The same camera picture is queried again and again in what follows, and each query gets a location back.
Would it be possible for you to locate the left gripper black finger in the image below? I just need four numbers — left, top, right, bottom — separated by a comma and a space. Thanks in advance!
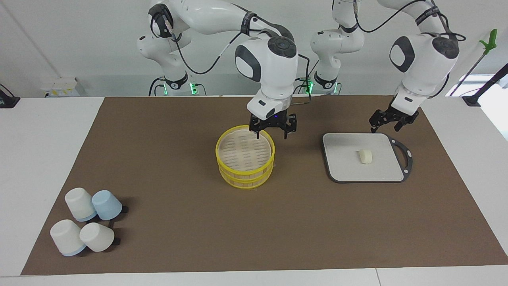
369, 109, 389, 133
395, 113, 419, 132

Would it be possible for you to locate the yellow round bamboo steamer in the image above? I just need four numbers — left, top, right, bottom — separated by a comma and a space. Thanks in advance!
216, 125, 275, 189

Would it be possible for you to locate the black clamp stand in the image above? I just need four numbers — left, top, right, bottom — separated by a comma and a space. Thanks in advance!
462, 64, 508, 107

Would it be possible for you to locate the green tipped grabber pole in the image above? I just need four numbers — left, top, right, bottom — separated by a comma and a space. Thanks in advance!
450, 29, 498, 97

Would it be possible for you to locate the brown table mat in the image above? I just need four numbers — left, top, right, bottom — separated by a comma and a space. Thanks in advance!
21, 95, 508, 276

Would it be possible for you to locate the light blue plastic cup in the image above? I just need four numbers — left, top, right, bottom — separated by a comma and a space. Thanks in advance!
92, 190, 123, 220

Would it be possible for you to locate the white cup with blue rim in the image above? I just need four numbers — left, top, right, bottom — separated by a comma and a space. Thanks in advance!
50, 219, 86, 257
65, 187, 97, 222

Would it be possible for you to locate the plain white plastic cup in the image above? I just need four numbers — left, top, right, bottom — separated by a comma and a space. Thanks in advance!
79, 222, 115, 252

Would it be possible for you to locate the white socket box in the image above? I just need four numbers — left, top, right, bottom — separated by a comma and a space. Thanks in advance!
40, 77, 86, 97

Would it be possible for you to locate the black table clamp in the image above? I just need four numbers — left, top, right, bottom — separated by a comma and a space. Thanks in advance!
0, 84, 20, 108

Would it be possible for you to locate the grey cutting board with handle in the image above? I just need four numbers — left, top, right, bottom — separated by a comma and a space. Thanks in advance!
322, 133, 413, 184

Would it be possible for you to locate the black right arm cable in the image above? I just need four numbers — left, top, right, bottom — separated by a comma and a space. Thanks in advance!
159, 14, 314, 106

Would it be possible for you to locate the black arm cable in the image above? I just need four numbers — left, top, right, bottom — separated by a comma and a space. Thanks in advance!
159, 14, 314, 106
355, 0, 466, 42

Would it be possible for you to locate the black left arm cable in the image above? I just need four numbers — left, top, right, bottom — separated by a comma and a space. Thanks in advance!
355, 0, 466, 42

